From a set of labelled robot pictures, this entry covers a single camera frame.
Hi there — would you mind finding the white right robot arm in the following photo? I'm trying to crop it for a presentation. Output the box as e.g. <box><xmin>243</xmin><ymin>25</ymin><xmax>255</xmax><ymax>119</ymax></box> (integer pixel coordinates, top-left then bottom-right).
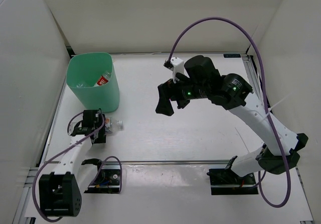
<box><xmin>155</xmin><ymin>55</ymin><xmax>308</xmax><ymax>184</ymax></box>

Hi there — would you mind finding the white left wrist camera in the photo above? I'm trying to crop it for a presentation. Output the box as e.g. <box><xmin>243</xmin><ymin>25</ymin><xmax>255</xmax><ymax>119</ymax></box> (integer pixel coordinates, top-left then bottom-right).
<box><xmin>67</xmin><ymin>122</ymin><xmax>77</xmax><ymax>136</ymax></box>

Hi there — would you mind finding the clear bottle blue white label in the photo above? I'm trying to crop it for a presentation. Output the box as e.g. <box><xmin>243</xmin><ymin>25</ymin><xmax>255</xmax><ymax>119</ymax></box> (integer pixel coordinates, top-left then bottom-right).
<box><xmin>105</xmin><ymin>117</ymin><xmax>124</xmax><ymax>135</ymax></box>

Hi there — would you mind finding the clear bottle red cap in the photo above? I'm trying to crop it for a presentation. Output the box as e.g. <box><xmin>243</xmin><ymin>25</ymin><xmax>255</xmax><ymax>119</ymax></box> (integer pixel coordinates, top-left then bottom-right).
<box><xmin>95</xmin><ymin>71</ymin><xmax>111</xmax><ymax>86</ymax></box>

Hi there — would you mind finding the clear bottle black cap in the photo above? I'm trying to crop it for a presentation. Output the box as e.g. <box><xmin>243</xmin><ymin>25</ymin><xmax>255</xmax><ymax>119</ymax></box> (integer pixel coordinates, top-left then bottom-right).
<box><xmin>76</xmin><ymin>81</ymin><xmax>93</xmax><ymax>88</ymax></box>

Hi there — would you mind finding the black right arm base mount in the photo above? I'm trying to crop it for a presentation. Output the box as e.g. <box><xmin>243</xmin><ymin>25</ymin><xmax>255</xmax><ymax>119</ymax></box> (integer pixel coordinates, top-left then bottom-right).
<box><xmin>207</xmin><ymin>156</ymin><xmax>258</xmax><ymax>195</ymax></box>

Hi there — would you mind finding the aluminium table edge rail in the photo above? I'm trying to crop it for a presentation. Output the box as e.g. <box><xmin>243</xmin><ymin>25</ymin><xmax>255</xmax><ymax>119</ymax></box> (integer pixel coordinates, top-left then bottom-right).
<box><xmin>25</xmin><ymin>160</ymin><xmax>301</xmax><ymax>184</ymax></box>

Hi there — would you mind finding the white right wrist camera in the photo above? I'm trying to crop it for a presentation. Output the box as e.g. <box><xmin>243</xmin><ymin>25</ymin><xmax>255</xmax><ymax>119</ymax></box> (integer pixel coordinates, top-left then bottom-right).
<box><xmin>164</xmin><ymin>57</ymin><xmax>184</xmax><ymax>83</ymax></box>

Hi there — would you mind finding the green plastic bin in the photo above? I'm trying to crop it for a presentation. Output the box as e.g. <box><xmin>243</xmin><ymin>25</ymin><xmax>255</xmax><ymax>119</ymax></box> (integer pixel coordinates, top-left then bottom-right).
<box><xmin>66</xmin><ymin>52</ymin><xmax>120</xmax><ymax>113</ymax></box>

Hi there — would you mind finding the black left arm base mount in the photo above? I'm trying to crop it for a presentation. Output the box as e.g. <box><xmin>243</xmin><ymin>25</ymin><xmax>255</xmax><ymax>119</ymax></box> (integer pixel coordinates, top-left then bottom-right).
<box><xmin>85</xmin><ymin>165</ymin><xmax>122</xmax><ymax>194</ymax></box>

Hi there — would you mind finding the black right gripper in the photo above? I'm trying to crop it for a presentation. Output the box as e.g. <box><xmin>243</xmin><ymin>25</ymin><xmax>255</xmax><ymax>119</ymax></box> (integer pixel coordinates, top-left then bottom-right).
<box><xmin>155</xmin><ymin>71</ymin><xmax>210</xmax><ymax>117</ymax></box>

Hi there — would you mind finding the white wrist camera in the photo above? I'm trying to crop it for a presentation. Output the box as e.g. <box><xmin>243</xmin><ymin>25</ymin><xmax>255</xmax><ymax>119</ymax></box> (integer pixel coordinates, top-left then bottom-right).
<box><xmin>67</xmin><ymin>122</ymin><xmax>77</xmax><ymax>136</ymax></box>
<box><xmin>164</xmin><ymin>57</ymin><xmax>184</xmax><ymax>83</ymax></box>

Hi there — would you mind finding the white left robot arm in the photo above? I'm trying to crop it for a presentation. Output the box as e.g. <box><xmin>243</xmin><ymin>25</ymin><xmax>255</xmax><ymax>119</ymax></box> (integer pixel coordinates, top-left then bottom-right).
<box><xmin>32</xmin><ymin>109</ymin><xmax>106</xmax><ymax>222</ymax></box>

